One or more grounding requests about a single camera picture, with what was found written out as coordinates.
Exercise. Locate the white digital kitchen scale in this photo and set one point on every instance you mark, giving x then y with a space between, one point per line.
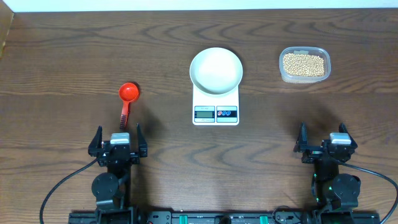
215 110

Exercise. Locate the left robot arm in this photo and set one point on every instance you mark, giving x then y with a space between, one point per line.
112 188

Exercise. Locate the white round bowl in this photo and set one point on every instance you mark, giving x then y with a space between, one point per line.
216 71

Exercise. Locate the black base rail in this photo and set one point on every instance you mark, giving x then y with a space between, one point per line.
280 216

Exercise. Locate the red plastic measuring scoop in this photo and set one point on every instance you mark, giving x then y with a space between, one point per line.
128 93

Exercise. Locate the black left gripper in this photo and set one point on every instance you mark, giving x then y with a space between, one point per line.
96 151

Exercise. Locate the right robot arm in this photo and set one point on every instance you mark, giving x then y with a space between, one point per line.
336 194

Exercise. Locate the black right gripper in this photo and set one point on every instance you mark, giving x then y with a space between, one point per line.
313 152

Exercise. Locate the clear plastic container of soybeans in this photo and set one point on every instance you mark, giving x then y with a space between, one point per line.
304 65

